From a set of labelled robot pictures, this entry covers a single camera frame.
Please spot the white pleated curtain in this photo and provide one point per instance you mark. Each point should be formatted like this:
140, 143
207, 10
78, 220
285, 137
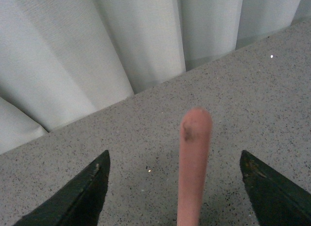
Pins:
61, 60

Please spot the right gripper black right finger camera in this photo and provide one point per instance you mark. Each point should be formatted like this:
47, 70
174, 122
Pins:
276, 200

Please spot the pink chopstick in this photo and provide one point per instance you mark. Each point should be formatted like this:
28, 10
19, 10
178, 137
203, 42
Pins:
195, 135

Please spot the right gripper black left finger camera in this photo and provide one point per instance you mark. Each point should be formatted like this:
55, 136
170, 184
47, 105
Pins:
79, 202

